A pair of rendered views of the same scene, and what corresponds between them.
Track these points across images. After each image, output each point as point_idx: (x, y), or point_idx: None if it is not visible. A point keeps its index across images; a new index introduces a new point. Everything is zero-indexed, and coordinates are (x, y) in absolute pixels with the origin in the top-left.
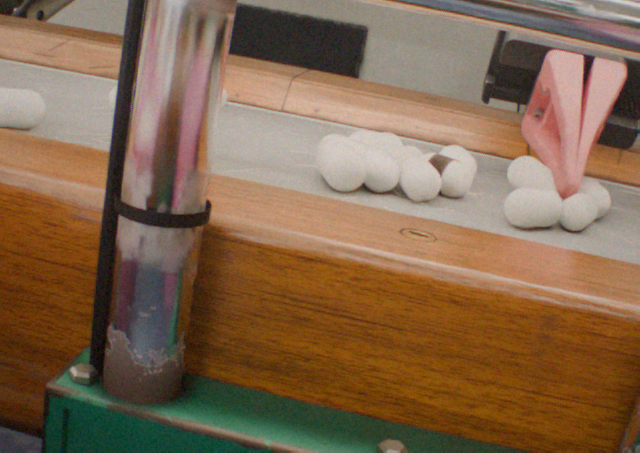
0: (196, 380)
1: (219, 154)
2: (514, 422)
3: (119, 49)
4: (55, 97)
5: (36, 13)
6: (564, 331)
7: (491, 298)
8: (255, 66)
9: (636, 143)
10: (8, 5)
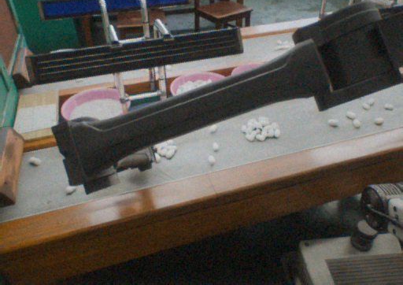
0: None
1: (188, 142)
2: None
3: (248, 163)
4: (229, 146)
5: (393, 228)
6: None
7: None
8: (220, 177)
9: (116, 207)
10: (378, 208)
